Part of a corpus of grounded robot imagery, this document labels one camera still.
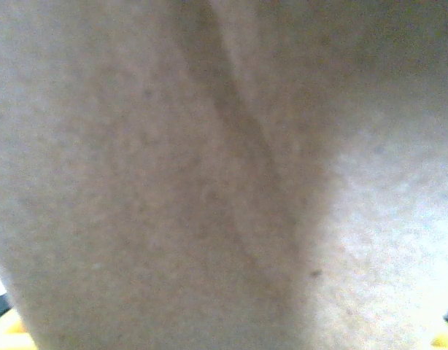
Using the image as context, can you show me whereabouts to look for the brown cardboard paper box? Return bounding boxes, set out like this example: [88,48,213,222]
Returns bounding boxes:
[0,0,448,350]

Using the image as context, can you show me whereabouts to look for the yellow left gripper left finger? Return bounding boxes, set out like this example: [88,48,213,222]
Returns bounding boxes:
[0,293,39,350]

